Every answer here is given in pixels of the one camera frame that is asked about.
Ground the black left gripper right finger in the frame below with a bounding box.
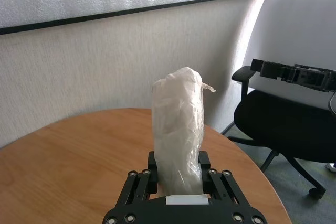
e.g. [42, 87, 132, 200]
[199, 151, 247, 205]

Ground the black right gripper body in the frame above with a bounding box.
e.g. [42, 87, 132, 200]
[291, 63, 336, 93]

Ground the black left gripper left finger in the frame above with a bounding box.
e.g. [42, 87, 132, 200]
[119, 151, 159, 205]

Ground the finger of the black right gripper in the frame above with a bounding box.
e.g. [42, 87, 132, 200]
[260, 61, 296, 82]
[250, 58, 264, 71]

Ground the white plastic-wrapped sandbag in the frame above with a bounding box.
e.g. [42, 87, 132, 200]
[151, 66, 217, 196]

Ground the black office chair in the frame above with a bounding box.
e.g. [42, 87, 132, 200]
[227, 66, 336, 198]

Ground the dark right arm cable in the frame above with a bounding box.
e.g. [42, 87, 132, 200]
[328, 94, 336, 115]

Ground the black wall rail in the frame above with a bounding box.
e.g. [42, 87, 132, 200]
[0, 0, 269, 35]

